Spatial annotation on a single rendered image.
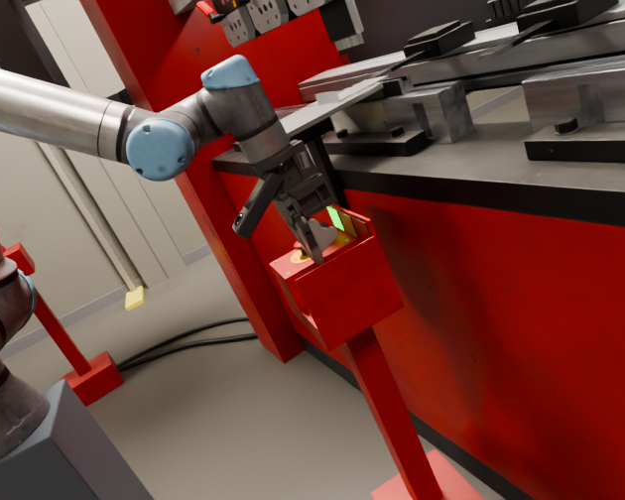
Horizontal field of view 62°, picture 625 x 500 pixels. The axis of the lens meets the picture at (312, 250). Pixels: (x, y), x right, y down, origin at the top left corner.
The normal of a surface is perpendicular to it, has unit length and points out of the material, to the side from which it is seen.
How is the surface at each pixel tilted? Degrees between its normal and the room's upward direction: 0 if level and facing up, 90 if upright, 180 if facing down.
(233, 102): 92
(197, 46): 90
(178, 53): 90
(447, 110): 90
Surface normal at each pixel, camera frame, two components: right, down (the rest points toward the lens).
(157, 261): 0.31, 0.27
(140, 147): 0.05, 0.40
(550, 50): -0.80, 0.51
